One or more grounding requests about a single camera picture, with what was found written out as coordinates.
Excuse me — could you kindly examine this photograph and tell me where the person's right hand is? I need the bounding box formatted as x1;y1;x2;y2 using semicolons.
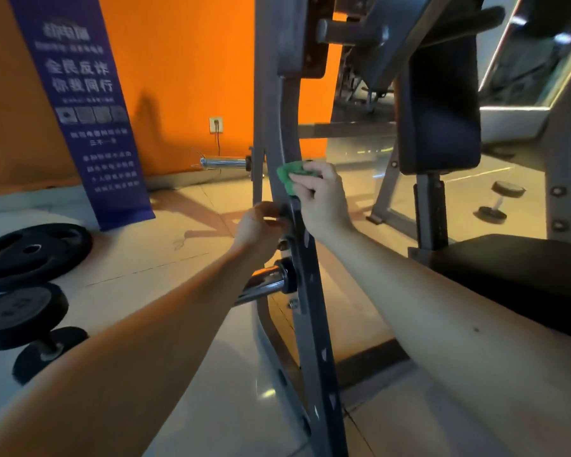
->
288;159;355;244

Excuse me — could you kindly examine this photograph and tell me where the person's right forearm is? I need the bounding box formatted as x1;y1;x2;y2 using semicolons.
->
318;223;571;457

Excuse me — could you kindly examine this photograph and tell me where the person's left hand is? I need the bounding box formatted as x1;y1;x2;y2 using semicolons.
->
230;201;291;270

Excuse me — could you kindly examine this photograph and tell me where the dark blue stand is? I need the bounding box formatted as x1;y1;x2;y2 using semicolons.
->
8;0;156;231

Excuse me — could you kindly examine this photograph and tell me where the green cleaning cloth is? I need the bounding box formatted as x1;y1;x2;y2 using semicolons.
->
275;161;321;198

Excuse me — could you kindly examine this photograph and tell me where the grey steel gym machine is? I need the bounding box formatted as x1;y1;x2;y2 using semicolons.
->
250;0;571;457

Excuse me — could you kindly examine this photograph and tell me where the person's left forearm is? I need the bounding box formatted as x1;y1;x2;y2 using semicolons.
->
0;252;268;457

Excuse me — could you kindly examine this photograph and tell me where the large black dumbbell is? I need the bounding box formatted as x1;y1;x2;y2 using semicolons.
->
0;282;89;385

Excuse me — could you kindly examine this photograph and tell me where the chrome weight storage peg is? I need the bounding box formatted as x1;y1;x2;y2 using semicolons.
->
230;262;298;308
200;155;254;172

